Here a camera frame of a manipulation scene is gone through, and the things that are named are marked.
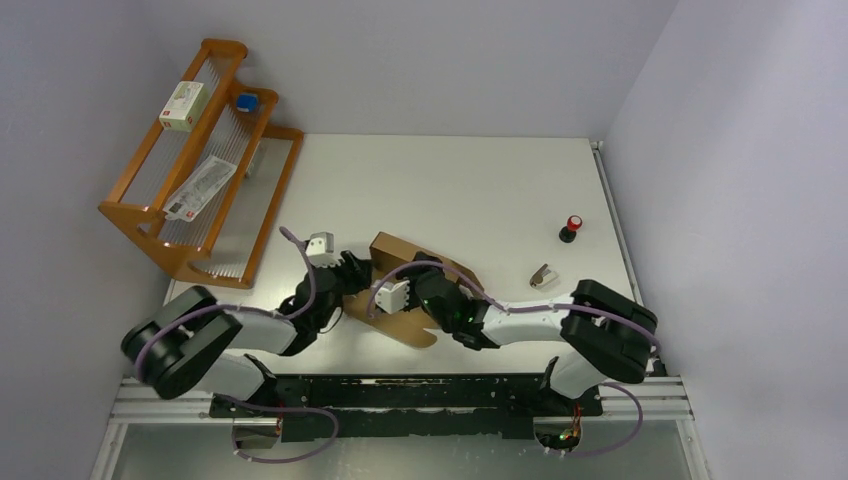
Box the brown cardboard box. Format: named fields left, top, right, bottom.
left=342, top=231, right=482, bottom=348

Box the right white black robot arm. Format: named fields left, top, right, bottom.
left=397, top=252, right=660, bottom=414

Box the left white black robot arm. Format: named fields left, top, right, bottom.
left=120, top=250, right=373, bottom=416

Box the white green carton box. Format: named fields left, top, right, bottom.
left=158, top=81, right=209, bottom=132

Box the small grey clip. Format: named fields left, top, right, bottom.
left=529, top=263, right=559, bottom=289

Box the clear plastic bag package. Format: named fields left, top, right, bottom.
left=165, top=155, right=237, bottom=222

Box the orange wooden rack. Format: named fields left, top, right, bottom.
left=98, top=38, right=304, bottom=289

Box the blue round object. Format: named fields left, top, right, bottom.
left=236, top=93, right=260, bottom=113

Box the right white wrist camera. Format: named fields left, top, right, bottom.
left=374, top=280, right=410, bottom=314

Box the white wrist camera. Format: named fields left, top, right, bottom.
left=374, top=280, right=410, bottom=314
left=305, top=232, right=337, bottom=268

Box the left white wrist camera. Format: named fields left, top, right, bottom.
left=305, top=232, right=337, bottom=268

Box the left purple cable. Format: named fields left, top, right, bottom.
left=132, top=226, right=319, bottom=405

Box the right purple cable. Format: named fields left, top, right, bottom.
left=365, top=260, right=662, bottom=460

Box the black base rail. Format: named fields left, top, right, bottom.
left=208, top=374, right=604, bottom=444

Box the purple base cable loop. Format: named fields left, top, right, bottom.
left=231, top=396, right=340, bottom=464

